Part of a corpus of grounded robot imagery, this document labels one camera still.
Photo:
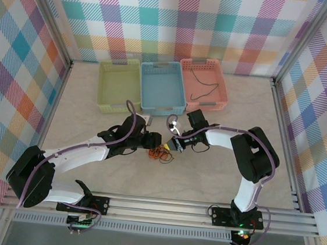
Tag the green left controller board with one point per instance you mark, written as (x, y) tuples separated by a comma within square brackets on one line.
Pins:
[(81, 220)]

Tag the right controller board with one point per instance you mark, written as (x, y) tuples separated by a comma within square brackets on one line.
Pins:
[(240, 235)]

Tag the aluminium mounting rail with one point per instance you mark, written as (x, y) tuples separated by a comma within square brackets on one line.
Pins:
[(157, 209)]

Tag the blue plastic basket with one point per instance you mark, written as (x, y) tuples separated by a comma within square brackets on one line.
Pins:
[(162, 87)]

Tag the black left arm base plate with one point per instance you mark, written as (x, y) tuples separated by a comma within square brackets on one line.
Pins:
[(102, 205)]

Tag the aluminium side rail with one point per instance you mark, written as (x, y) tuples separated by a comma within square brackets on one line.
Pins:
[(57, 102), (283, 123)]

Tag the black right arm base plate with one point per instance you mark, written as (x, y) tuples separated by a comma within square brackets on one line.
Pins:
[(221, 216)]

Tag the aluminium frame post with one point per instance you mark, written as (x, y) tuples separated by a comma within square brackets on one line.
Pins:
[(50, 17), (302, 37)]

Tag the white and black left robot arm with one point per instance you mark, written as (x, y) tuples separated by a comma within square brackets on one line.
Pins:
[(75, 151)]

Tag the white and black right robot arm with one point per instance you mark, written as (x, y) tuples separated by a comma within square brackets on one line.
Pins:
[(220, 137)]

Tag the pink plastic basket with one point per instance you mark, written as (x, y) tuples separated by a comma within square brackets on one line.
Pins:
[(212, 72)]

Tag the green plastic basket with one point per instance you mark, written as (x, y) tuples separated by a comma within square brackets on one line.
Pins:
[(120, 85)]

